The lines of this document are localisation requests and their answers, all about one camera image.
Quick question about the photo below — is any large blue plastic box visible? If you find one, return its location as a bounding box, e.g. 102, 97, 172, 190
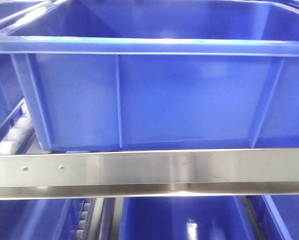
0, 0, 299, 152

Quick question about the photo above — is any blue box lower middle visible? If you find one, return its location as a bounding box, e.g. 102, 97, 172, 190
118, 196, 256, 240

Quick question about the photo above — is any blue box far left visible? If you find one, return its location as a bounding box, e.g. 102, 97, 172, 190
0, 0, 52, 131

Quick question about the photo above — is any blue box lower right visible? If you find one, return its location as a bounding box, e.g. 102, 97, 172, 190
259, 195, 299, 240

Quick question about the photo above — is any blue box lower left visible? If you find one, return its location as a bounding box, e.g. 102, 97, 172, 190
0, 199, 83, 240

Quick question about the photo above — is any roller track lower shelf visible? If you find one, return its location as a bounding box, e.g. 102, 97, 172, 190
70, 198, 96, 240

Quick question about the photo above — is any white roller track upper shelf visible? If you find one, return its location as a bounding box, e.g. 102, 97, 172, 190
0, 111, 34, 156

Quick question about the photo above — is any steel upper shelf rail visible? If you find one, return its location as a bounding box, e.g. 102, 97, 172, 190
0, 148, 299, 200

